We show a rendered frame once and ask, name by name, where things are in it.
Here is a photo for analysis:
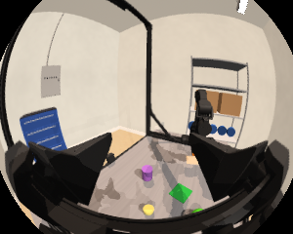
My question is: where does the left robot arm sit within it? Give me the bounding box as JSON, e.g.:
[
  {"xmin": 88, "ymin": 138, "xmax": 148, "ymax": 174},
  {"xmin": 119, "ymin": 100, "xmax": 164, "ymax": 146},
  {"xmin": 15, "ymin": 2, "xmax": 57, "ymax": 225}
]
[{"xmin": 190, "ymin": 89, "xmax": 214, "ymax": 137}]

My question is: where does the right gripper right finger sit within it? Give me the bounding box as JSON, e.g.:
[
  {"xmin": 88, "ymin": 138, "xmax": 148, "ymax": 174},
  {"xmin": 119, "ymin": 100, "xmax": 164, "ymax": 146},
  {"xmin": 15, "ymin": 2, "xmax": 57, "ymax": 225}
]
[{"xmin": 188, "ymin": 133, "xmax": 269, "ymax": 202}]

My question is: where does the beige flat square pad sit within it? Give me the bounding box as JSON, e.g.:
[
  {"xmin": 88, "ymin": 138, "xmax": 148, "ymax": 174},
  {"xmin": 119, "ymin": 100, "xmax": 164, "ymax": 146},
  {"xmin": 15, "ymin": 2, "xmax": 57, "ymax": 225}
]
[{"xmin": 187, "ymin": 156, "xmax": 198, "ymax": 165}]

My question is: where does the yellow cylinder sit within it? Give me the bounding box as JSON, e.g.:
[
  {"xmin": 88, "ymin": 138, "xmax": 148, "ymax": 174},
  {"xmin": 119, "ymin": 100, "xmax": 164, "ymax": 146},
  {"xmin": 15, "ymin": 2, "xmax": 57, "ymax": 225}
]
[{"xmin": 144, "ymin": 205, "xmax": 154, "ymax": 215}]

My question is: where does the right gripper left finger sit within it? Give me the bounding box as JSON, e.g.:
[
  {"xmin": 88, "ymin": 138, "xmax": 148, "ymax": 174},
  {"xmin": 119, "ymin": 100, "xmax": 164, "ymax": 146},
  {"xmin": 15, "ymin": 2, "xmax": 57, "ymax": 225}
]
[{"xmin": 28, "ymin": 133, "xmax": 112, "ymax": 206}]

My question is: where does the purple cylinder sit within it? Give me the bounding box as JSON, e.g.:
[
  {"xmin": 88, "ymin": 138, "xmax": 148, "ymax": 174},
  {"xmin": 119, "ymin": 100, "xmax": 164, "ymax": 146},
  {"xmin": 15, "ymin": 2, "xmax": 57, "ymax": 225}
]
[{"xmin": 142, "ymin": 165, "xmax": 152, "ymax": 181}]

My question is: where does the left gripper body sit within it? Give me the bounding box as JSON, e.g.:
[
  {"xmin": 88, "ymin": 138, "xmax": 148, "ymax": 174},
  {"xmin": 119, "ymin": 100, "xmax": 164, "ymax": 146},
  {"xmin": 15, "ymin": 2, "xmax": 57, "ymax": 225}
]
[{"xmin": 181, "ymin": 127, "xmax": 198, "ymax": 144}]

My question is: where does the green rectangle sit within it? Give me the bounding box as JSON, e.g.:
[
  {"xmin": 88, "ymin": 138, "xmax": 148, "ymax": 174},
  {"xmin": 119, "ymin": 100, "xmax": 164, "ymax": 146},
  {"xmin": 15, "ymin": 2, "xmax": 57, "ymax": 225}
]
[{"xmin": 169, "ymin": 183, "xmax": 192, "ymax": 203}]

